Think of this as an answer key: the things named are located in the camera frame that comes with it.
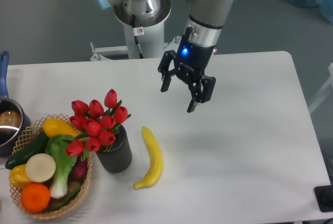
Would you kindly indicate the red tulip bouquet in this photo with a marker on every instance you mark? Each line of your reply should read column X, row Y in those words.
column 98, row 123

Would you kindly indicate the blue handled saucepan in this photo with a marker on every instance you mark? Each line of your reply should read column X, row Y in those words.
column 13, row 118

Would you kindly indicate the green chili pepper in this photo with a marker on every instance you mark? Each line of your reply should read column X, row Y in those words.
column 72, row 195

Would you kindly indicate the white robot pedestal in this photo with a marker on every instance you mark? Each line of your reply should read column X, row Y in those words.
column 143, row 24

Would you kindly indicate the yellow banana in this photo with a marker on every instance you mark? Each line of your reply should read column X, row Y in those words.
column 156, row 161

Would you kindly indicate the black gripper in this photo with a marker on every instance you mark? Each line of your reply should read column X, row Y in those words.
column 190, row 62

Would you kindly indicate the green bok choy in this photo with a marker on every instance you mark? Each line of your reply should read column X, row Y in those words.
column 56, row 148

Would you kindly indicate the black device at table edge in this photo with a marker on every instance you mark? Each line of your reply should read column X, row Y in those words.
column 324, row 197

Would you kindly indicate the orange fruit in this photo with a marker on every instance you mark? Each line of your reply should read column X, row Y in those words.
column 35, row 197

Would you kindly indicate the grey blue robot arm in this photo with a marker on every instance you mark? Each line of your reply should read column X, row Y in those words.
column 204, row 24

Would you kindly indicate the purple onion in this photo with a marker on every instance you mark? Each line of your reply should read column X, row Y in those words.
column 79, row 170

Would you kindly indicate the white frame at right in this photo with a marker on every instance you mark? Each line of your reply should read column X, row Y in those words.
column 322, row 93

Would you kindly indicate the green cucumber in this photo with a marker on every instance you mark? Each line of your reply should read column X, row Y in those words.
column 36, row 146

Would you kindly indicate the yellow bell pepper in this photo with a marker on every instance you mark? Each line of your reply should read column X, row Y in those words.
column 18, row 177

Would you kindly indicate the woven wicker basket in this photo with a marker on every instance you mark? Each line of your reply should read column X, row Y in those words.
column 80, row 186

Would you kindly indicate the yellow squash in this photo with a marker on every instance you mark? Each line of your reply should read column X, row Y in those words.
column 54, row 126

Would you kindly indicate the dark grey ribbed vase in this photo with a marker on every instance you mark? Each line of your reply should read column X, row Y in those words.
column 119, row 157

